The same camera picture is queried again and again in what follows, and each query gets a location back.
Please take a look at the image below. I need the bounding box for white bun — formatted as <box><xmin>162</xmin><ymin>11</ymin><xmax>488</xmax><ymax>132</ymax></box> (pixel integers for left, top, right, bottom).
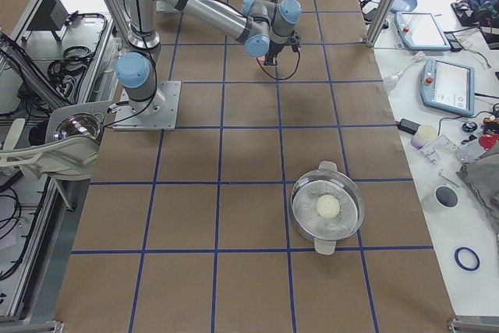
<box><xmin>316</xmin><ymin>194</ymin><xmax>341</xmax><ymax>218</ymax></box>

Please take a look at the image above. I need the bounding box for blue teach pendant far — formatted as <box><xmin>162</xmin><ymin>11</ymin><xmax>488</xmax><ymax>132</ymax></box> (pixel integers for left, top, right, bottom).
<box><xmin>395</xmin><ymin>12</ymin><xmax>451</xmax><ymax>51</ymax></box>

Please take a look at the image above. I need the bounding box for blue teach pendant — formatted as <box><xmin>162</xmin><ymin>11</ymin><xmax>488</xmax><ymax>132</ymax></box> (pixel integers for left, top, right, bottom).
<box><xmin>395</xmin><ymin>12</ymin><xmax>451</xmax><ymax>51</ymax></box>
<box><xmin>420</xmin><ymin>58</ymin><xmax>475</xmax><ymax>118</ymax></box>

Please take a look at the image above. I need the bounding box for steel pot with glass lid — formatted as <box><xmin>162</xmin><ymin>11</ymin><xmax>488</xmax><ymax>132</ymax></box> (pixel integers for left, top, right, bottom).
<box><xmin>289</xmin><ymin>161</ymin><xmax>366</xmax><ymax>255</ymax></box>

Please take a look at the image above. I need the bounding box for blue teach pendant near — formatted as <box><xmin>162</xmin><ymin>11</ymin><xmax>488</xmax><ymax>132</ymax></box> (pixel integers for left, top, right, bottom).
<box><xmin>420</xmin><ymin>58</ymin><xmax>475</xmax><ymax>118</ymax></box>

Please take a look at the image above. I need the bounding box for grey office chair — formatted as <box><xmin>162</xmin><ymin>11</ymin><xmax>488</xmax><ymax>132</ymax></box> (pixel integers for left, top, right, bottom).
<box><xmin>1</xmin><ymin>101</ymin><xmax>111</xmax><ymax>181</ymax></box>

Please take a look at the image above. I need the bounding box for aluminium frame post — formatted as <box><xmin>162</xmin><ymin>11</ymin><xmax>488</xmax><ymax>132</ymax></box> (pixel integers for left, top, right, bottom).
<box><xmin>364</xmin><ymin>0</ymin><xmax>414</xmax><ymax>48</ymax></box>

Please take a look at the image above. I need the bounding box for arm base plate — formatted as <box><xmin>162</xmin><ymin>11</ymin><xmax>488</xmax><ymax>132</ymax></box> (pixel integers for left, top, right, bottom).
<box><xmin>112</xmin><ymin>80</ymin><xmax>182</xmax><ymax>131</ymax></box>

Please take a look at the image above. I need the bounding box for blue plate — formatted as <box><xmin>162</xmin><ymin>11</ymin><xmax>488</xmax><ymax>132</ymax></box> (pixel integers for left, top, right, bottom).
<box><xmin>390</xmin><ymin>0</ymin><xmax>418</xmax><ymax>13</ymax></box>

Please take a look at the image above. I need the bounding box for blue ring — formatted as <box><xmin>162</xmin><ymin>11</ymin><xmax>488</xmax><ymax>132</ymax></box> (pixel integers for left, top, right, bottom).
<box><xmin>454</xmin><ymin>246</ymin><xmax>481</xmax><ymax>272</ymax></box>

